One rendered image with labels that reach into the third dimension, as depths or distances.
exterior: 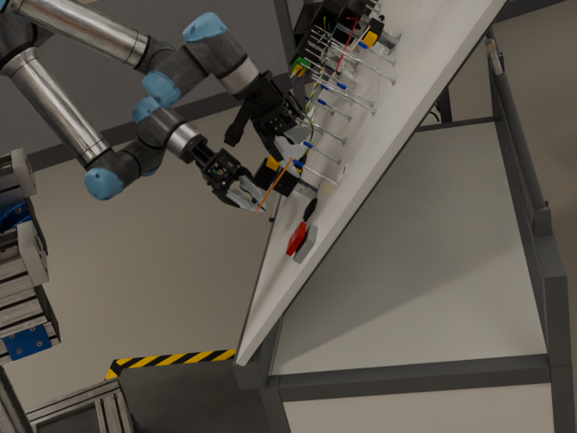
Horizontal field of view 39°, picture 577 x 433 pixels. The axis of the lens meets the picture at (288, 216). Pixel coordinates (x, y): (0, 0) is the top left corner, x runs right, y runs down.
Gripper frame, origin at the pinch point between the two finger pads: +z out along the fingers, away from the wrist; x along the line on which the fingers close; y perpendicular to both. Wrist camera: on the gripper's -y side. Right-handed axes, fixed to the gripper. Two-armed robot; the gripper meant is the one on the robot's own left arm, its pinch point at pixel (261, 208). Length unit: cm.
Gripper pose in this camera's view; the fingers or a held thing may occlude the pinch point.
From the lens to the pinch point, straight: 178.9
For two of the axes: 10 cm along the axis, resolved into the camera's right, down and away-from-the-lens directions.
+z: 7.6, 6.4, -1.3
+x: 6.5, -7.4, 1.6
